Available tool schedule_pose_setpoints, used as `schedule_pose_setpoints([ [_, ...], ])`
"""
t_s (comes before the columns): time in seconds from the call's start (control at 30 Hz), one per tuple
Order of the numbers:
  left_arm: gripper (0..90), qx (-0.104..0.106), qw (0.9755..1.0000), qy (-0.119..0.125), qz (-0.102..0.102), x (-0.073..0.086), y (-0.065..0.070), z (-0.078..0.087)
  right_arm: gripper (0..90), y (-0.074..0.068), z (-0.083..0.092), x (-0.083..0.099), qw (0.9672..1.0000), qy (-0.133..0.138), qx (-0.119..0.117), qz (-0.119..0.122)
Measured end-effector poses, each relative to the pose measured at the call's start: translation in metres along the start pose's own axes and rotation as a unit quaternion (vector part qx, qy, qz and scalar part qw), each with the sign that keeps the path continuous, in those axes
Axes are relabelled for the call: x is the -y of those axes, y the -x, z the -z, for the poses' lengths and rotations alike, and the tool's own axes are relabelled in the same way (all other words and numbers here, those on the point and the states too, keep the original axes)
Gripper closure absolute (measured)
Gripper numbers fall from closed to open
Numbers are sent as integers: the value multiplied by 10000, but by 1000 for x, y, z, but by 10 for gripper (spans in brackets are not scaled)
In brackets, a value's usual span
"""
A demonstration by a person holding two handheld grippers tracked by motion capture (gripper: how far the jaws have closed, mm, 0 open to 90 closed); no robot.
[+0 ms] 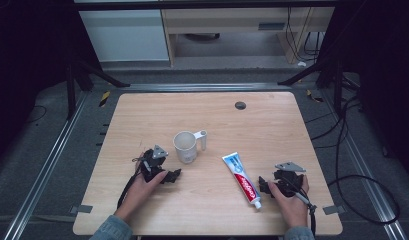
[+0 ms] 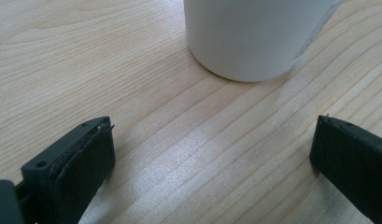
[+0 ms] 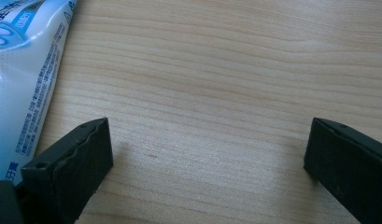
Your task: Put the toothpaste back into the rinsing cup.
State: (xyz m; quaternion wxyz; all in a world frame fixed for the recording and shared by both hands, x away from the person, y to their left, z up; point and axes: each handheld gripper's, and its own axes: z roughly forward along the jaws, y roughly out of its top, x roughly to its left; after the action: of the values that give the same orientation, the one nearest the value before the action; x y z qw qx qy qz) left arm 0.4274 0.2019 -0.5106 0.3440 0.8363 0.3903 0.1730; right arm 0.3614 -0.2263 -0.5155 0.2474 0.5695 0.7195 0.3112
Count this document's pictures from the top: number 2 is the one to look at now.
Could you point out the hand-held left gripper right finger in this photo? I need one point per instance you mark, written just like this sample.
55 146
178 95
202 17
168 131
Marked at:
353 161

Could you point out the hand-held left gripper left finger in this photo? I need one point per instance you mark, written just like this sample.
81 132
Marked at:
76 168

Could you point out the white cup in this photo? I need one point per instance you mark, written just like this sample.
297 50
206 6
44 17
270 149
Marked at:
251 37

